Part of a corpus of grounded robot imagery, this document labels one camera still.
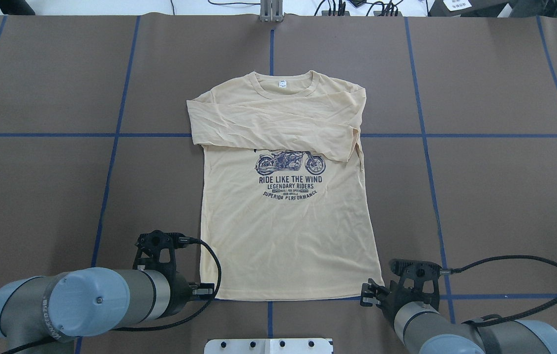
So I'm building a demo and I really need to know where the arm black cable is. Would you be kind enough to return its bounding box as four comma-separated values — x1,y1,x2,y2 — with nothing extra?
440,255,557,327
0,238,222,354

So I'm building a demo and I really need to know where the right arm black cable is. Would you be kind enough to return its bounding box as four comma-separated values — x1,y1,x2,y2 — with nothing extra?
440,255,557,327

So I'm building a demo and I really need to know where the brown black box device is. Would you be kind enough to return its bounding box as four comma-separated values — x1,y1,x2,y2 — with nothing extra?
428,0,509,18

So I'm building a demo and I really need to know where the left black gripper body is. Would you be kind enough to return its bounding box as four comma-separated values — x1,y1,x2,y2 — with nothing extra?
162,269,193,315

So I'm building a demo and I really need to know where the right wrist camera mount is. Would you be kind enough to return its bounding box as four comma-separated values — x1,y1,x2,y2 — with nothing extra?
388,259,452,298

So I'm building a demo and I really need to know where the aluminium frame post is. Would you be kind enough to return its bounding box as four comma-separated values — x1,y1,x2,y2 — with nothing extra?
260,0,284,23

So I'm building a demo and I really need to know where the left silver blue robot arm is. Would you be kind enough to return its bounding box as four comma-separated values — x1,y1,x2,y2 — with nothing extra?
0,266,218,354

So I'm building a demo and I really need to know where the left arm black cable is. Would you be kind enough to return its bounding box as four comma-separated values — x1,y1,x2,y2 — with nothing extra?
0,238,222,354

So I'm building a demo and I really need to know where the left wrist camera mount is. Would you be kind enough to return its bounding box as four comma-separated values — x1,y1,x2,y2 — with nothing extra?
132,230,201,275

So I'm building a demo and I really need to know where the cream long-sleeve graphic shirt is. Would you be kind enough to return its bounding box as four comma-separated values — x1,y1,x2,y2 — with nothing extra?
186,70,382,301

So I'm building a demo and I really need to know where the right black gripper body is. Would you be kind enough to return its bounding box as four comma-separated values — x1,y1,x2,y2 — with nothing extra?
379,283,439,320

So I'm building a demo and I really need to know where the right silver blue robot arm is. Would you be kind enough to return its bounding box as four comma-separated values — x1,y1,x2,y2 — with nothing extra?
360,279,557,354

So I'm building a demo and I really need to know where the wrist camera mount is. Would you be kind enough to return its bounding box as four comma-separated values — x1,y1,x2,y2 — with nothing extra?
388,259,452,298
132,230,201,275

